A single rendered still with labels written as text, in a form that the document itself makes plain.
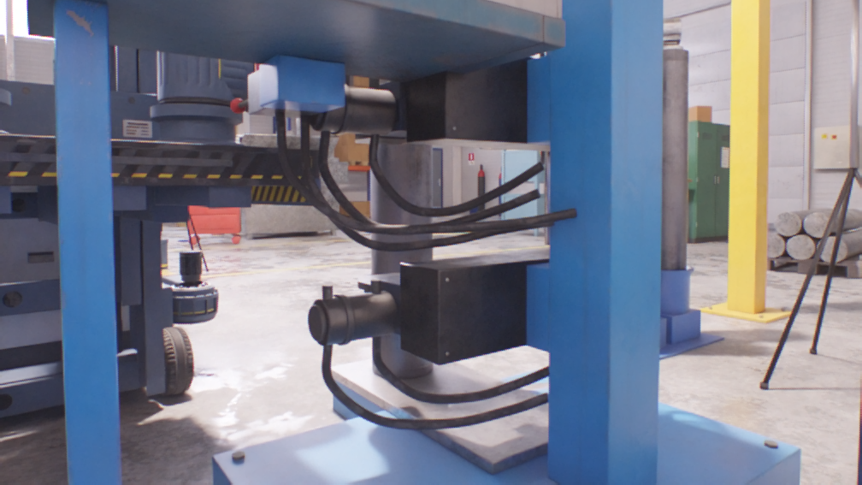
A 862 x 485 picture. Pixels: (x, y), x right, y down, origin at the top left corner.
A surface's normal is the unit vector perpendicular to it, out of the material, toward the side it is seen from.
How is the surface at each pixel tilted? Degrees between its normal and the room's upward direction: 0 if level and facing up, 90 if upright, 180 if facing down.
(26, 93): 90
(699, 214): 90
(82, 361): 90
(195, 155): 90
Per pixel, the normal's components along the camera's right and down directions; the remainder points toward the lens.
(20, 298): 0.65, 0.03
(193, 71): 0.25, 0.04
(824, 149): -0.82, 0.03
